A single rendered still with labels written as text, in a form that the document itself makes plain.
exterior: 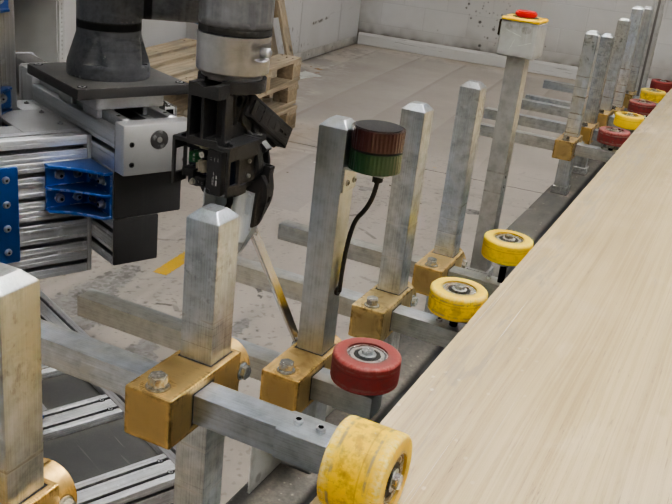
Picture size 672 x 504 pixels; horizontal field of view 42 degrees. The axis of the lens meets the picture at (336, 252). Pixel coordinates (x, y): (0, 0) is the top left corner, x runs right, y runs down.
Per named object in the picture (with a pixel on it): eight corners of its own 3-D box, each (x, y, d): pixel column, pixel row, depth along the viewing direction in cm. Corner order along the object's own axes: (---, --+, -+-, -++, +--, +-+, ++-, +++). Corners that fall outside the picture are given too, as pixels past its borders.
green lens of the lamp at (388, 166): (338, 168, 97) (340, 148, 96) (360, 157, 102) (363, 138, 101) (388, 180, 95) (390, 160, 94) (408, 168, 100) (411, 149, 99)
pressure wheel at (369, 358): (311, 438, 104) (321, 352, 99) (341, 408, 110) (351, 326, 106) (373, 461, 101) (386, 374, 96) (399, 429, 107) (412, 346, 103)
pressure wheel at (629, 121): (638, 152, 255) (648, 113, 250) (631, 157, 248) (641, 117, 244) (611, 146, 258) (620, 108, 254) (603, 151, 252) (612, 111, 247)
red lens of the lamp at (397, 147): (340, 146, 96) (342, 126, 95) (363, 136, 101) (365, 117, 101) (391, 157, 94) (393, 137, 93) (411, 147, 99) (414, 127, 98)
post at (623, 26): (585, 168, 286) (618, 17, 268) (587, 166, 289) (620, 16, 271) (596, 170, 285) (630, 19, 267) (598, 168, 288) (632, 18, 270)
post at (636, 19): (601, 147, 307) (632, 5, 289) (602, 145, 310) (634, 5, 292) (611, 149, 305) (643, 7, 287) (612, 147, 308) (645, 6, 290)
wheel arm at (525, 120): (482, 120, 267) (484, 106, 265) (485, 118, 270) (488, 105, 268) (628, 151, 250) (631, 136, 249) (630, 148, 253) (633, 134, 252)
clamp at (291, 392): (257, 405, 105) (260, 368, 103) (310, 360, 116) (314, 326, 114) (299, 421, 102) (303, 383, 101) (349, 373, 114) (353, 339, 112)
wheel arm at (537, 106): (505, 108, 288) (507, 95, 286) (508, 106, 291) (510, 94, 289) (641, 135, 272) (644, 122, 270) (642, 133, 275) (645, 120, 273)
